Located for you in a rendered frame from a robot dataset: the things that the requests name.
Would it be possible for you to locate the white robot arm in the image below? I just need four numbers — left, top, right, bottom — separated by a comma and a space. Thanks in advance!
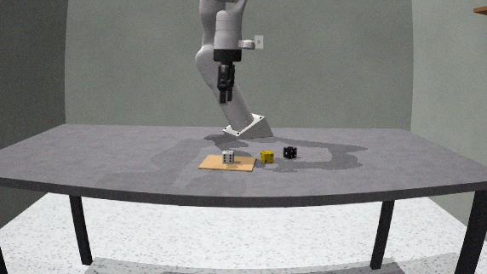
195, 0, 255, 130

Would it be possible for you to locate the white die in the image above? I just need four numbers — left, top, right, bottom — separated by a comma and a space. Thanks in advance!
222, 151, 234, 163

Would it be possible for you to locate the yellow die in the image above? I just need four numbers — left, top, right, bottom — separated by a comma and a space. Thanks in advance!
261, 151, 274, 163

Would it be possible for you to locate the tan flat mat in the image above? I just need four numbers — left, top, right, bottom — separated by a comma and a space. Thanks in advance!
198, 155, 256, 172

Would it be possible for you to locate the black die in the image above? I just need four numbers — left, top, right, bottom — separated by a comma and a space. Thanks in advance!
284, 146, 297, 159

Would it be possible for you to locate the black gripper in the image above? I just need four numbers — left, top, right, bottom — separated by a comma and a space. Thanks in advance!
214, 49, 242, 106

